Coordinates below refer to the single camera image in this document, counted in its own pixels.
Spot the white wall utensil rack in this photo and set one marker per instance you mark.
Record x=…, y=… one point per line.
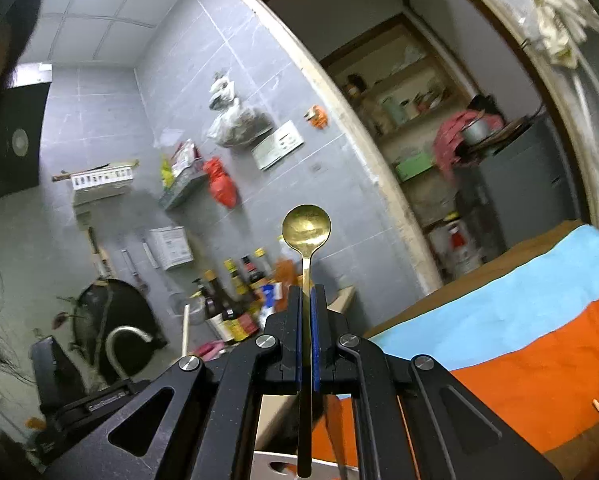
x=102, y=180

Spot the dark bottle with red label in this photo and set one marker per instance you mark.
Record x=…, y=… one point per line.
x=252, y=272

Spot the striped colourful cloth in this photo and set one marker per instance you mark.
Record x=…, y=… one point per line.
x=529, y=360

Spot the dark bottle with yellow cap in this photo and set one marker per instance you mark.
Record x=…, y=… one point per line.
x=233, y=280

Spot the white switch panel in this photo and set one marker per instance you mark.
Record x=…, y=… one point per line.
x=279, y=145

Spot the white rod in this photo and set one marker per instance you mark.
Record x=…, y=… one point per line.
x=185, y=330

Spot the red cloth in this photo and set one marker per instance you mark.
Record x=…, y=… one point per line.
x=447, y=145

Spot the clear bag of dried goods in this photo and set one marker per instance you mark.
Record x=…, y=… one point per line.
x=239, y=122

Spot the pink soap dish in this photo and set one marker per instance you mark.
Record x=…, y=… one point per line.
x=212, y=349

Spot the hanging metal ladle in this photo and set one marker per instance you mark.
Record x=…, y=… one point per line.
x=127, y=261

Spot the metal wall shelf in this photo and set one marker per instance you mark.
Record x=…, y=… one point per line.
x=184, y=192

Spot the red white jug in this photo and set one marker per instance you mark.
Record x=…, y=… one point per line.
x=459, y=250

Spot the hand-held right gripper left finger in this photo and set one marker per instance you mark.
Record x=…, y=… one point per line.
x=299, y=350

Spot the wooden storage shelf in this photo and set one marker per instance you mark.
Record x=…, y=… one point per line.
x=404, y=131

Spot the orange chili powder bag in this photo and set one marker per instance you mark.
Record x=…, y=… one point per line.
x=285, y=272

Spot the small metal pot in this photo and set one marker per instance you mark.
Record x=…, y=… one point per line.
x=475, y=131

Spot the black wok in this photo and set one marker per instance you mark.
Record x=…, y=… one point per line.
x=129, y=310

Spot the black range hood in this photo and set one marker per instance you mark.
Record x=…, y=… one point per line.
x=14, y=170

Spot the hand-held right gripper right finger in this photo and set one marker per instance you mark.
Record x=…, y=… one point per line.
x=316, y=350

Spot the clear bottle with yellow cap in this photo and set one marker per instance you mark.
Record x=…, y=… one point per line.
x=263, y=262

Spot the green plastic box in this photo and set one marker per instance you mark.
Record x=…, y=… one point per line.
x=414, y=166

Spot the soy sauce bottle yellow label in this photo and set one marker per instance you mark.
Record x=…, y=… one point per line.
x=234, y=325

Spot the wooden door frame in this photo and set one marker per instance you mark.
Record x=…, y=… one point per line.
x=379, y=160

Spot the curved metal faucet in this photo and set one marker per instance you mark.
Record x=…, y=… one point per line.
x=110, y=355

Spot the red plastic bag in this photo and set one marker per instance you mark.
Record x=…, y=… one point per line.
x=222, y=185

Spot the red white food packets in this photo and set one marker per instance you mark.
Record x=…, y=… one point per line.
x=187, y=157

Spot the white wall box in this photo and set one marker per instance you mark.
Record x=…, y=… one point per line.
x=172, y=247

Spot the cream rubber gloves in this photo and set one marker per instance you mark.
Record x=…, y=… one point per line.
x=559, y=15

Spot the green yellow snack packet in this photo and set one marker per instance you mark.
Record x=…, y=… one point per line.
x=167, y=172

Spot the blue white seasoning bag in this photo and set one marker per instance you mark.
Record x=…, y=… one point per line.
x=269, y=297

